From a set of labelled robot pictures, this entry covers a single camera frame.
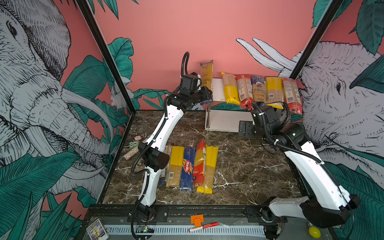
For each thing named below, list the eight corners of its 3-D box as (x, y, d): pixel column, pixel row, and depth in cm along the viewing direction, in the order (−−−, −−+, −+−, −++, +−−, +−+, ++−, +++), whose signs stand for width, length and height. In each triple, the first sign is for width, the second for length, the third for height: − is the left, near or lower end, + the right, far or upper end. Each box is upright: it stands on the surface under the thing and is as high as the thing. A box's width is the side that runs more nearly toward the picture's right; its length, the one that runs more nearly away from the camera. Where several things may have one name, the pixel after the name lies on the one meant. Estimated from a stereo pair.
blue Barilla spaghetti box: (179, 190, 83) (179, 188, 81) (184, 149, 100) (184, 146, 98) (192, 191, 83) (192, 189, 80) (195, 150, 100) (195, 147, 97)
